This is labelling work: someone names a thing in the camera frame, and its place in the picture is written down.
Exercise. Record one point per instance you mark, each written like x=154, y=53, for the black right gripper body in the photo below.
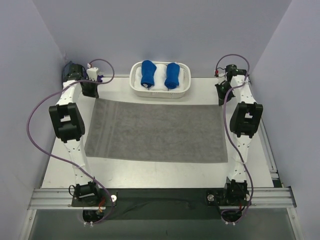
x=224, y=90

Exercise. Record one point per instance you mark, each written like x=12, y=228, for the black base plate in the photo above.
x=223, y=198
x=92, y=200

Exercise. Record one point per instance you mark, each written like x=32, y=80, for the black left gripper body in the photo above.
x=90, y=89

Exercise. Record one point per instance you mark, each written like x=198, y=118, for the blue rolled towel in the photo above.
x=172, y=76
x=148, y=69

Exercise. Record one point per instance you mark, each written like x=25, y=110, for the purple cloth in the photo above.
x=100, y=78

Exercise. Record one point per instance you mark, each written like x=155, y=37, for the left blue rolled towel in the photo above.
x=148, y=69

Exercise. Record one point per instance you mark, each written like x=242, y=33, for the aluminium right side rail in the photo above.
x=273, y=170

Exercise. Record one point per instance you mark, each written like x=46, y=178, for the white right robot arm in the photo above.
x=241, y=118

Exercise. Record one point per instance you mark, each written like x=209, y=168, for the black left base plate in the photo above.
x=92, y=200

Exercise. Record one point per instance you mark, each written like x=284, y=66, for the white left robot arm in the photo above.
x=69, y=126

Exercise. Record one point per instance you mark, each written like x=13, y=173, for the blue grey cloth pile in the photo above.
x=66, y=69

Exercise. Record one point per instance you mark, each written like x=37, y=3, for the right blue rolled towel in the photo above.
x=172, y=76

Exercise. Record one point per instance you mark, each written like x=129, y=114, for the grey towel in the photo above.
x=157, y=132

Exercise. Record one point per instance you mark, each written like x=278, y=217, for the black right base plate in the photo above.
x=223, y=198

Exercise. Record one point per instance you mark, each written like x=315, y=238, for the white plastic basket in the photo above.
x=161, y=94

